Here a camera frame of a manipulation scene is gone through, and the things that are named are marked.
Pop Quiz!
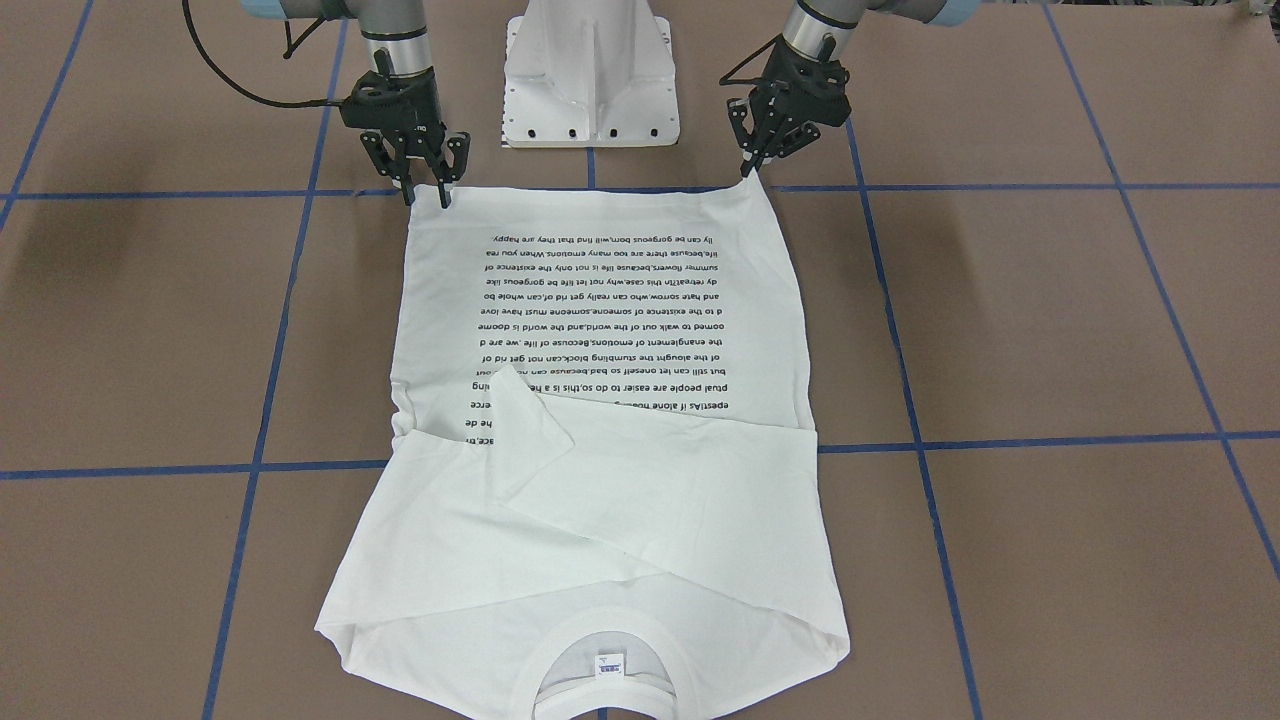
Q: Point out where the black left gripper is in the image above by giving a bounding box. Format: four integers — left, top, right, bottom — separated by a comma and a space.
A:
726, 36, 851, 178

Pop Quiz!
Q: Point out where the white long-sleeve printed shirt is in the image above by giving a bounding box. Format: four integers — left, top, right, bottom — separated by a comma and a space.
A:
316, 176, 850, 719

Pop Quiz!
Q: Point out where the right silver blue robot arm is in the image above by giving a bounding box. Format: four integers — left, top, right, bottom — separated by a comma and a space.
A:
242, 1, 470, 208

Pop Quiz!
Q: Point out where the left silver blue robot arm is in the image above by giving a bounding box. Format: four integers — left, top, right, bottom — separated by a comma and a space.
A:
719, 1, 979, 177

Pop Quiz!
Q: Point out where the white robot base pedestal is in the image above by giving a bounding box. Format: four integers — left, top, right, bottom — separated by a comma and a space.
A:
502, 1, 680, 149

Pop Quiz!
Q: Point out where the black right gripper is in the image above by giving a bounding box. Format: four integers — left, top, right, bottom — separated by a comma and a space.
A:
339, 68, 471, 209

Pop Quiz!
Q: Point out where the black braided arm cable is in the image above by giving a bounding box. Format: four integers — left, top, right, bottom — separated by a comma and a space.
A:
182, 0, 371, 109

